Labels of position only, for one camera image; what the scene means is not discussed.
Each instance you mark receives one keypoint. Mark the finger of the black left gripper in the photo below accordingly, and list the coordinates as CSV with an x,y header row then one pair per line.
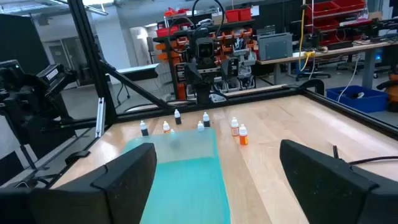
x,y
192,74
226,68

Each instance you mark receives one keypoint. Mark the blue plastic floor bin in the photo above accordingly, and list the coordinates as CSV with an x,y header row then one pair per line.
x,y
367,104

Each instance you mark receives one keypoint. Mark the black aluminium table frame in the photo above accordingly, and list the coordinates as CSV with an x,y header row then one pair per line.
x,y
90,62

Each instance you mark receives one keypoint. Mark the pale food coloring bottle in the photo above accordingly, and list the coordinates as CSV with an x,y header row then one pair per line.
x,y
201,127

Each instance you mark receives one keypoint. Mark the teal translucent plastic bin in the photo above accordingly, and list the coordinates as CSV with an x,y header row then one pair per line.
x,y
186,186

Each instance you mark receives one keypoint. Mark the orange food coloring bottle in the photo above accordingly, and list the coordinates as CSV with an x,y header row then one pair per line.
x,y
243,140
166,126

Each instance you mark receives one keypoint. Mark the red label food coloring bottle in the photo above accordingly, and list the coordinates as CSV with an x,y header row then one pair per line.
x,y
144,132

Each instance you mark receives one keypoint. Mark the black office chair base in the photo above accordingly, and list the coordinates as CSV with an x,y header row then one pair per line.
x,y
312,74

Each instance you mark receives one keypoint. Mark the wooden top workbench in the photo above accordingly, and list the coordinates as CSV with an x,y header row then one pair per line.
x,y
326,52

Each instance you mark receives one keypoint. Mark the black arched clamp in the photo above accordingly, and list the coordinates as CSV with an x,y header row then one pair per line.
x,y
312,81

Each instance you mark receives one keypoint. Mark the orange bottle with white label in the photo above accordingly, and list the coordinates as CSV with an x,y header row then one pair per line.
x,y
234,130

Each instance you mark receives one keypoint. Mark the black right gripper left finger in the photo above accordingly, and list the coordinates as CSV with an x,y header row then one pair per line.
x,y
124,193

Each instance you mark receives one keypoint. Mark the black corner bracket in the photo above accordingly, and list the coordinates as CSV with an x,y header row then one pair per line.
x,y
77,155

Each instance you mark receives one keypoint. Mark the red plastic storage bin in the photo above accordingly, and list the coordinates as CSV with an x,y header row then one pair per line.
x,y
349,4
245,14
323,7
232,15

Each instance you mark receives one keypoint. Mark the silver aluminium extrusion bar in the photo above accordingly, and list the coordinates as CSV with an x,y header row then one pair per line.
x,y
100,116

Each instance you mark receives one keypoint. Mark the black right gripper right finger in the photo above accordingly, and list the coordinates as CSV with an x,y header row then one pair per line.
x,y
326,193

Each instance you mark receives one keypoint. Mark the blue label food coloring bottle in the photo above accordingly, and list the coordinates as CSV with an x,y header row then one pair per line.
x,y
206,123

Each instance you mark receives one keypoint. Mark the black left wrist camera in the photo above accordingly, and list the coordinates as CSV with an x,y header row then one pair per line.
x,y
205,49

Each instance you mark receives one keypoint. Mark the orange and grey parts rack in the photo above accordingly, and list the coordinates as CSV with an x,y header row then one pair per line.
x,y
224,42

